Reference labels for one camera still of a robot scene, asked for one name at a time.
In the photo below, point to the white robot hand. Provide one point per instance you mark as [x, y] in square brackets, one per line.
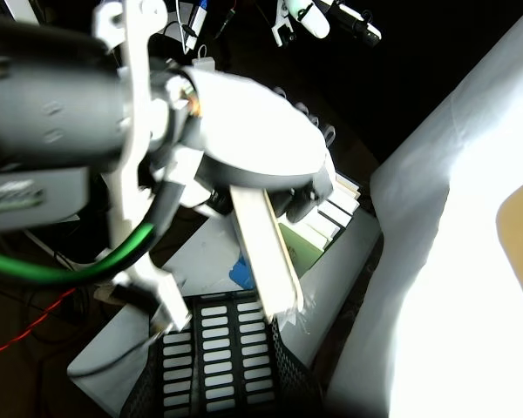
[309, 17]
[261, 130]

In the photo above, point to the tan paperback book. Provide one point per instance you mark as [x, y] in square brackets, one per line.
[261, 252]

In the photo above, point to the pale green book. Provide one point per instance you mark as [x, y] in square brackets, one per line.
[300, 252]

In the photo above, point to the cream spine book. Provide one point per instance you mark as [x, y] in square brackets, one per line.
[351, 185]

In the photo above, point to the white Fashionpedia book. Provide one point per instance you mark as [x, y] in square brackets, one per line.
[351, 198]

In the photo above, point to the black Let It Be book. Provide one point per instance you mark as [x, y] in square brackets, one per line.
[342, 213]

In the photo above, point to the clear plastic film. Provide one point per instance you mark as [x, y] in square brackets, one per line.
[303, 322]

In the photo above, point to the white backdrop cloth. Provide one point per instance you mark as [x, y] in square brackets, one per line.
[462, 261]

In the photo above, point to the black mesh file rack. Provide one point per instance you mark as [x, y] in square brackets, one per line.
[233, 370]

